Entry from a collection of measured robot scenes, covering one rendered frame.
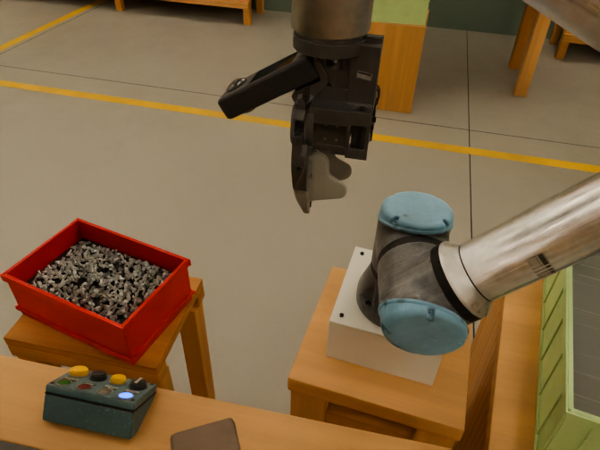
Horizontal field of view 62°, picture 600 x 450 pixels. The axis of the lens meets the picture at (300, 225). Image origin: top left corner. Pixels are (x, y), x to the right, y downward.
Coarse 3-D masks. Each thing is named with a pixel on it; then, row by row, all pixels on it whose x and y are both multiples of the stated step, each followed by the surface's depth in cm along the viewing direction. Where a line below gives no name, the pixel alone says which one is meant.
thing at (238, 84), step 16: (272, 64) 53; (288, 64) 49; (304, 64) 48; (240, 80) 53; (256, 80) 50; (272, 80) 50; (288, 80) 49; (304, 80) 49; (224, 96) 52; (240, 96) 52; (256, 96) 51; (272, 96) 51; (224, 112) 53; (240, 112) 53
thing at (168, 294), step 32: (32, 256) 107; (64, 256) 113; (96, 256) 112; (128, 256) 112; (160, 256) 109; (32, 288) 99; (64, 288) 104; (96, 288) 103; (128, 288) 104; (160, 288) 100; (64, 320) 101; (96, 320) 94; (128, 320) 93; (160, 320) 104; (128, 352) 97
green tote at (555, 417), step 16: (560, 272) 108; (544, 288) 117; (560, 288) 103; (544, 304) 113; (560, 304) 100; (544, 320) 110; (560, 320) 96; (544, 336) 106; (560, 336) 93; (544, 352) 100; (560, 352) 90; (544, 368) 98; (560, 368) 87; (544, 384) 93; (560, 384) 84; (544, 400) 92; (560, 400) 82; (544, 416) 89; (560, 416) 80; (576, 416) 76; (592, 416) 76; (544, 432) 86; (560, 432) 80; (576, 432) 79; (592, 432) 77; (544, 448) 84; (560, 448) 82; (576, 448) 81; (592, 448) 79
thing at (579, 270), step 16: (592, 256) 122; (576, 272) 117; (592, 272) 117; (576, 288) 113; (592, 288) 113; (576, 304) 109; (592, 304) 109; (576, 320) 106; (592, 320) 106; (576, 336) 102; (592, 336) 102; (576, 352) 99; (592, 352) 99; (576, 368) 96; (592, 368) 96; (576, 384) 93; (592, 384) 93; (576, 400) 91; (592, 400) 91
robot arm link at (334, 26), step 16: (304, 0) 44; (320, 0) 43; (336, 0) 43; (352, 0) 43; (368, 0) 44; (304, 16) 44; (320, 16) 44; (336, 16) 43; (352, 16) 44; (368, 16) 45; (304, 32) 45; (320, 32) 44; (336, 32) 44; (352, 32) 45
